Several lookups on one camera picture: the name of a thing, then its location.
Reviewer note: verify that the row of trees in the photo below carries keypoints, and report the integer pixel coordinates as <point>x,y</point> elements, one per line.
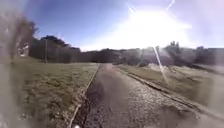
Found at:
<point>110,55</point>

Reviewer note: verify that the dark asphalt path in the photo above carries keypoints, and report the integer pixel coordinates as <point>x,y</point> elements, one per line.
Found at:
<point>113,96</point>

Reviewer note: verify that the grey kerb strip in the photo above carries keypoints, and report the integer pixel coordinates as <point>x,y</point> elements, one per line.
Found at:
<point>84,93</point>
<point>160,89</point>

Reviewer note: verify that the dry grass field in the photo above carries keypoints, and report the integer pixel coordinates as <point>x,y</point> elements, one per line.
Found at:
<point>50,86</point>

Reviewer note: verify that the pole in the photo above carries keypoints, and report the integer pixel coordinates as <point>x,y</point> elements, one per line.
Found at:
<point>46,50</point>

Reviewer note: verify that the dry grass verge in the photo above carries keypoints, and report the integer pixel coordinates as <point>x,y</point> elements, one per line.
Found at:
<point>180,80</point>

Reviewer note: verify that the robot's own part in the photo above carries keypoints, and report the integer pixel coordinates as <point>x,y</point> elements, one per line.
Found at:
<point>77,126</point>

